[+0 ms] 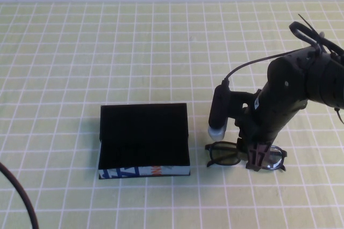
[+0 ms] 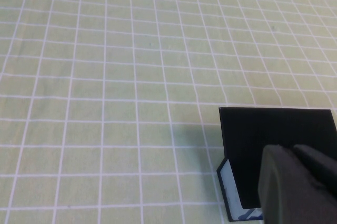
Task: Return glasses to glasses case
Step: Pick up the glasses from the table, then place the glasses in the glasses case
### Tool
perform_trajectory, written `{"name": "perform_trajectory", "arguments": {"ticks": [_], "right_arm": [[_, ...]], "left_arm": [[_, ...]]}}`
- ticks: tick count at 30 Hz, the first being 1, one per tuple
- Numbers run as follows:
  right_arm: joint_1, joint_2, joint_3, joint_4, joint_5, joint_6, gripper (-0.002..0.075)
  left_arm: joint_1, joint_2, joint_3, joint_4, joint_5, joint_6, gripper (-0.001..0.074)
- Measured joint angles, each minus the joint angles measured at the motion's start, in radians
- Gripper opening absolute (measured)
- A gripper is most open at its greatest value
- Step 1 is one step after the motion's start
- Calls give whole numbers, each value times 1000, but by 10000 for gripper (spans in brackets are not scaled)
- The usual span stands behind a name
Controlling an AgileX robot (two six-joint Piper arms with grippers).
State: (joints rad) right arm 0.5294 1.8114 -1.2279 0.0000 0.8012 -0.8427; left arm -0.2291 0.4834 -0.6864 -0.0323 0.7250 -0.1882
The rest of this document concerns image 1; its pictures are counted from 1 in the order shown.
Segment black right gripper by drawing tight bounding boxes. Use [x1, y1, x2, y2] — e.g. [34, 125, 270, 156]
[233, 90, 299, 172]

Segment black frame glasses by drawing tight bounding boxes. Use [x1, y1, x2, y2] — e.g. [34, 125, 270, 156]
[205, 141, 288, 172]

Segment black glasses case printed side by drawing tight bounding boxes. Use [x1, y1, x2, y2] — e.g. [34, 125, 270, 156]
[98, 103, 192, 181]

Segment black right camera mount bracket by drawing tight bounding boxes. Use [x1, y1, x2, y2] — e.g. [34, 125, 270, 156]
[228, 90, 260, 123]

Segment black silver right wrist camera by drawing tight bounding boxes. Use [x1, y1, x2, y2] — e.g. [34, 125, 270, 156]
[208, 80, 231, 140]

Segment black cable tie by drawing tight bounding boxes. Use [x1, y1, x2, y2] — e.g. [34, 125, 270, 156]
[334, 106, 344, 125]
[297, 13, 324, 37]

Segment black right camera cable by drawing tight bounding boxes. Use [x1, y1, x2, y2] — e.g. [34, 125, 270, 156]
[221, 20, 344, 84]

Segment black camera cable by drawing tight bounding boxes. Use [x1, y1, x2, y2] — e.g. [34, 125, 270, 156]
[0, 161, 39, 229]
[221, 20, 344, 84]

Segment black left camera cable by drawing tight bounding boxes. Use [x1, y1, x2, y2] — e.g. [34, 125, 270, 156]
[0, 161, 39, 229]

